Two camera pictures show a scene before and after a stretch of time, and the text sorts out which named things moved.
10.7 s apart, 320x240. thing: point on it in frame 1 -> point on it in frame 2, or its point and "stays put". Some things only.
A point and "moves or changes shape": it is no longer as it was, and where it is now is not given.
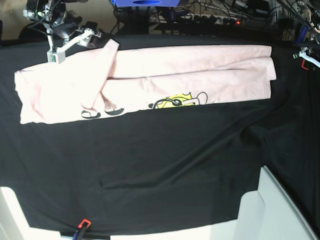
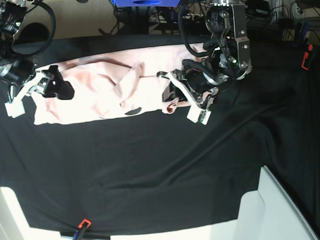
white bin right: x=268 y=213 stays put
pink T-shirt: x=110 y=81 moves or changes shape
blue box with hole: x=146 y=3 stays put
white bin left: x=14 y=224 stays put
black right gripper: x=64 y=24 -> x=16 y=70
